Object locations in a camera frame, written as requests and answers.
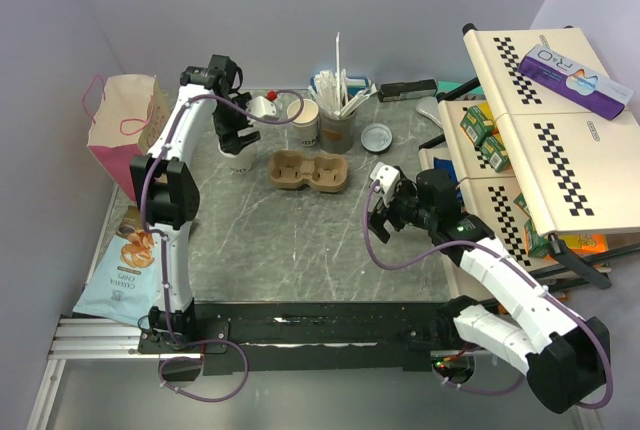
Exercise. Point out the tall wrapped straw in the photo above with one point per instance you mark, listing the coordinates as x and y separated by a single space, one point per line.
338 73

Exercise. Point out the blue snack packet right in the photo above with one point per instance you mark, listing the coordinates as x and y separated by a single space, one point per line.
447 166

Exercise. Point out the aluminium rail frame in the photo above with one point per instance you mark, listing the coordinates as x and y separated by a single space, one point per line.
96 378

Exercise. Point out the purple white R&O box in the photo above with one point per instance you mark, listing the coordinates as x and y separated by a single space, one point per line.
575 82

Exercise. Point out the green box upper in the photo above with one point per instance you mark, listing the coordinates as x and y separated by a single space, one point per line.
478 123

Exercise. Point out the blue white box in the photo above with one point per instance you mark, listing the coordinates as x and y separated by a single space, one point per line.
350 85

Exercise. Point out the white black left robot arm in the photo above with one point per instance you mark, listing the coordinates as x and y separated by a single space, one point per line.
166 193

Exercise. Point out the green orange juice carton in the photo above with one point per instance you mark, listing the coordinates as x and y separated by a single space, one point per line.
536 246

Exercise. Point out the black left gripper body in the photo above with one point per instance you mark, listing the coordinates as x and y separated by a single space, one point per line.
229 120

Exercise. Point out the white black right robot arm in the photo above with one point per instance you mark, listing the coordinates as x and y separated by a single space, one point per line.
564 358

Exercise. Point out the stack of white paper cups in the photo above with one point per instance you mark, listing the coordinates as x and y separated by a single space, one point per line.
305 126

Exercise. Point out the green box lower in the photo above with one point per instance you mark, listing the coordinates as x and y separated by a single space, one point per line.
494 150

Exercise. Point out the black rectangular box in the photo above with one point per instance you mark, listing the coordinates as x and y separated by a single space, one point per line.
399 91

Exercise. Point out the brown blue snack packet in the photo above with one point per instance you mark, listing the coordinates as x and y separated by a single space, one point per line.
123 286

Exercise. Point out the pink white paper bag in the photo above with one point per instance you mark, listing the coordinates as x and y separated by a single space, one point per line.
131 116

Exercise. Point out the white paper cup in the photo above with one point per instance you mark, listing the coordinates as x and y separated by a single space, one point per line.
241 162

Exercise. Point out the brown pulp cup carrier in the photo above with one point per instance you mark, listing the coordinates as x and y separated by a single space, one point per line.
291 170

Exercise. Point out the cream checkered folding board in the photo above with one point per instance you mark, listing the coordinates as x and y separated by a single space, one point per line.
572 171

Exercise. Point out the bundle of wrapped straws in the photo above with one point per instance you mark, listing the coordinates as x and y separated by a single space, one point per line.
326 98

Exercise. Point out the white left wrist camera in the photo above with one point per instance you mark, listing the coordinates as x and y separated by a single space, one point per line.
262 108

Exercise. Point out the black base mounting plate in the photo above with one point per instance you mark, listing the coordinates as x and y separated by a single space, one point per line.
294 336

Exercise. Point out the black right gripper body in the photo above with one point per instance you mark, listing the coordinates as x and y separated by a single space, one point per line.
405 208

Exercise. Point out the green box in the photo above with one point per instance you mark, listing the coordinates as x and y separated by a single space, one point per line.
494 150
478 123

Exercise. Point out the grey straw holder cup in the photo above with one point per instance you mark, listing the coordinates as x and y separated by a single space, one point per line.
336 136

